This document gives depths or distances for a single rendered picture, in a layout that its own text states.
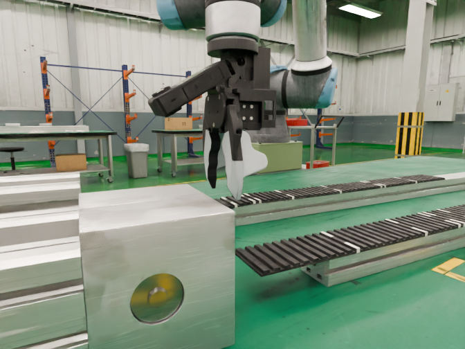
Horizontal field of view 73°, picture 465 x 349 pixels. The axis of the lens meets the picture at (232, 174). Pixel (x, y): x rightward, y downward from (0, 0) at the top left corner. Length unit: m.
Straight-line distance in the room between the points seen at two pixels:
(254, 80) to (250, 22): 0.07
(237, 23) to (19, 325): 0.37
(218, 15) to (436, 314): 0.39
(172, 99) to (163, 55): 8.25
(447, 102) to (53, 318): 11.64
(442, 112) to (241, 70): 11.36
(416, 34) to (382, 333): 6.67
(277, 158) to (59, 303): 0.84
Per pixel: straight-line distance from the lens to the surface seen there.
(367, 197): 0.63
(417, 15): 6.94
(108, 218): 0.20
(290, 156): 1.01
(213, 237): 0.20
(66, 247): 0.19
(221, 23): 0.44
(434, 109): 11.83
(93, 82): 8.07
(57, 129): 5.24
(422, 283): 0.36
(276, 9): 0.58
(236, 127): 0.40
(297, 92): 0.96
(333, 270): 0.33
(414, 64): 6.76
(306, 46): 0.93
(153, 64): 8.52
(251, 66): 0.46
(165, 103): 0.41
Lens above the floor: 0.93
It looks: 10 degrees down
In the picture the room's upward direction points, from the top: straight up
